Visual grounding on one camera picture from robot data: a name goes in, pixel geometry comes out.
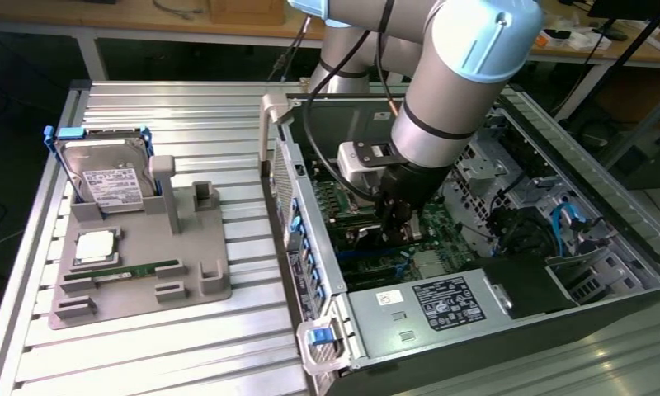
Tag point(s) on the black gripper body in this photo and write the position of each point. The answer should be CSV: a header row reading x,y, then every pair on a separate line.
x,y
416,183

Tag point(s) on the low-profile graphics card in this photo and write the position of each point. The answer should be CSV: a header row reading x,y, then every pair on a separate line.
x,y
361,235

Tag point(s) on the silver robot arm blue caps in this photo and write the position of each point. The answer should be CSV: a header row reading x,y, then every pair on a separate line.
x,y
457,82

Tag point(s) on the CPU socket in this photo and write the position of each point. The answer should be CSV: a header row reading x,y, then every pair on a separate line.
x,y
358,205

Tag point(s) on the green motherboard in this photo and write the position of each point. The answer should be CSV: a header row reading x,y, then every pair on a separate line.
x,y
441,235

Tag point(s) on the blue expansion slot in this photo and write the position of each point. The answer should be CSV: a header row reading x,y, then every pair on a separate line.
x,y
363,256

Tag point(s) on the silver chipset heat sink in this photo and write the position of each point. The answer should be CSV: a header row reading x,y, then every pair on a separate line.
x,y
432,264

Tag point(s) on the metal disk bay cage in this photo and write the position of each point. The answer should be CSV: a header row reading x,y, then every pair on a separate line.
x,y
485,165

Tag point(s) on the grey power supply unit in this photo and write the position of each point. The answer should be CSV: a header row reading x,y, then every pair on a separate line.
x,y
379,326

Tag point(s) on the black plastic air shroud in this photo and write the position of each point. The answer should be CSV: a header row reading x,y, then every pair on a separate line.
x,y
529,288

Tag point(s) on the blue case latch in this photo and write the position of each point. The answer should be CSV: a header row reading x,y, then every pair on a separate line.
x,y
322,335

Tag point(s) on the open black PC case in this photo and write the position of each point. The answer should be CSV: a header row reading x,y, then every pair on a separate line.
x,y
529,350

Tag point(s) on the grey parts rack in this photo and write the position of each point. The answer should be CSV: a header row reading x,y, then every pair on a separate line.
x,y
143,231

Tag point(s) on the orange and white box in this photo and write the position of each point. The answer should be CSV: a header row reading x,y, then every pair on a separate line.
x,y
573,38

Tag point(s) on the green RAM stick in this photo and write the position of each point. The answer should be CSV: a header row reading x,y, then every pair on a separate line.
x,y
133,272

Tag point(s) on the black slanted pole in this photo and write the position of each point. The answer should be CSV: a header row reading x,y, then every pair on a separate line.
x,y
628,53

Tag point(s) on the silver hard disk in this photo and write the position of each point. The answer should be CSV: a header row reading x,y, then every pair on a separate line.
x,y
105,181

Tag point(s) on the silver CPU chip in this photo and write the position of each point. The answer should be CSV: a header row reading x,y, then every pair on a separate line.
x,y
95,246

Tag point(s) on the black monitor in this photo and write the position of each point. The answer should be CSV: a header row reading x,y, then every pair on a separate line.
x,y
638,8

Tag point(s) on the blue disk carrier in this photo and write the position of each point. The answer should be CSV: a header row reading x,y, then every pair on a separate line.
x,y
69,133

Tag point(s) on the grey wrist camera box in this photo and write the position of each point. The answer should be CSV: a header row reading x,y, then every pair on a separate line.
x,y
358,165

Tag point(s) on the wooden desk white frame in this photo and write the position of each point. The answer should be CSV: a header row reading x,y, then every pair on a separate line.
x,y
143,16
584,53

